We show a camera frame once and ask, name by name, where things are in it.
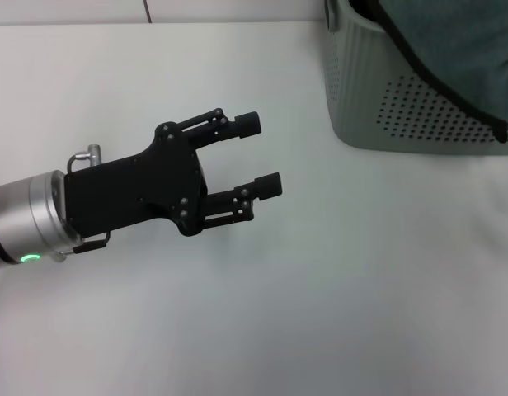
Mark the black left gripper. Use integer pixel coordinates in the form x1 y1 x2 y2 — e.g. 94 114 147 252
63 121 209 239

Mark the grey perforated plastic storage basket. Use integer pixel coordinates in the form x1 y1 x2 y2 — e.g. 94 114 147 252
322 0 508 158

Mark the silver metal cable connector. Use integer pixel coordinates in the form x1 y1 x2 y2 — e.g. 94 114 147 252
66 143 105 172

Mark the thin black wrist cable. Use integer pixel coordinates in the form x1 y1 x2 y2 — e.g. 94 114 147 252
72 230 111 255

